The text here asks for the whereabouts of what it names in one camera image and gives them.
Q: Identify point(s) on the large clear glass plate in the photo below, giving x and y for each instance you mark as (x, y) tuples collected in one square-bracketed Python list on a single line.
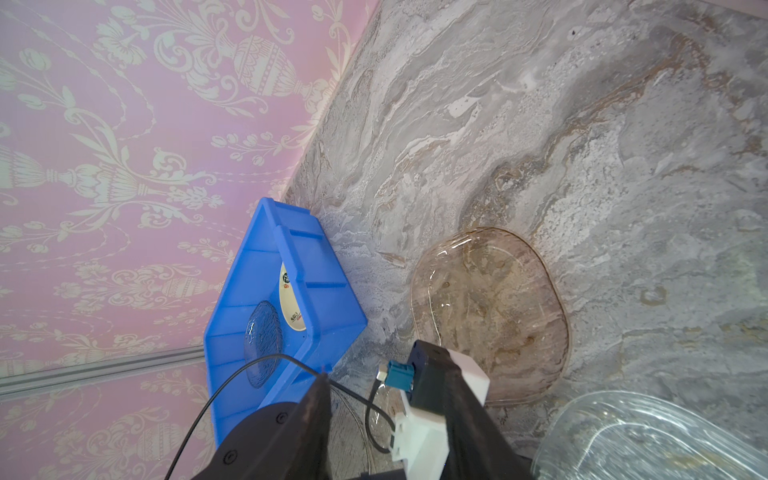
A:
[(626, 435)]

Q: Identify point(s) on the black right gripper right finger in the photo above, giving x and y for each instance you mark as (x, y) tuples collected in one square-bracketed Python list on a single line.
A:
[(477, 449)]

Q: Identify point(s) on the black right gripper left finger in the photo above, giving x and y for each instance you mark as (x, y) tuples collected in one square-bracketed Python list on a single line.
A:
[(284, 440)]

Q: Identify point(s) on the cream plate with calligraphy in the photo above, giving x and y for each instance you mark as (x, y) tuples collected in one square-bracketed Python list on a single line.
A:
[(289, 304)]

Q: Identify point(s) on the blue plastic bin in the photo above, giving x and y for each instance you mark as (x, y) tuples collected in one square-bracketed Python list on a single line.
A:
[(278, 234)]

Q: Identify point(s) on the left aluminium corner post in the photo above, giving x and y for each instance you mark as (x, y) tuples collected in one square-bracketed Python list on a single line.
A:
[(73, 376)]

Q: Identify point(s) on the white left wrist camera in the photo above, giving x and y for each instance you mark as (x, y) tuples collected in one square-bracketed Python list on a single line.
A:
[(420, 439)]

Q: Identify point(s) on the pink glass plate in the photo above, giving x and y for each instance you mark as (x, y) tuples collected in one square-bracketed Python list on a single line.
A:
[(487, 293)]

